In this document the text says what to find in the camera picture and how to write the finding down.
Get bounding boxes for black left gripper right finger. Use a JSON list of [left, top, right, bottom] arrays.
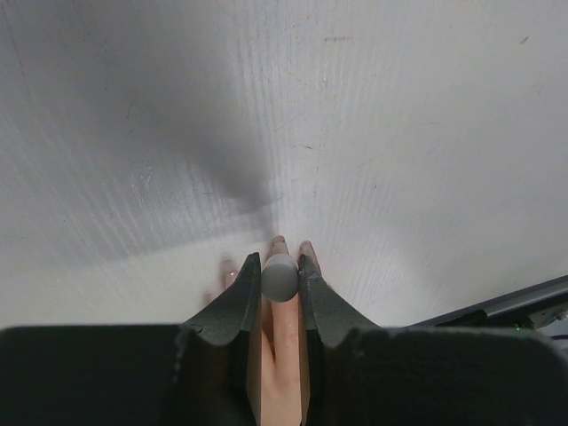
[[299, 256, 567, 425]]

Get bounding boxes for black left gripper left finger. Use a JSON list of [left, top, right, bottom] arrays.
[[1, 253, 261, 425]]

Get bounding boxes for mannequin hand with long nails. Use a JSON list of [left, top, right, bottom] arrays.
[[221, 234, 319, 426]]

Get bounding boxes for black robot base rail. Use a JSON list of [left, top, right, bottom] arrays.
[[414, 276, 567, 329]]

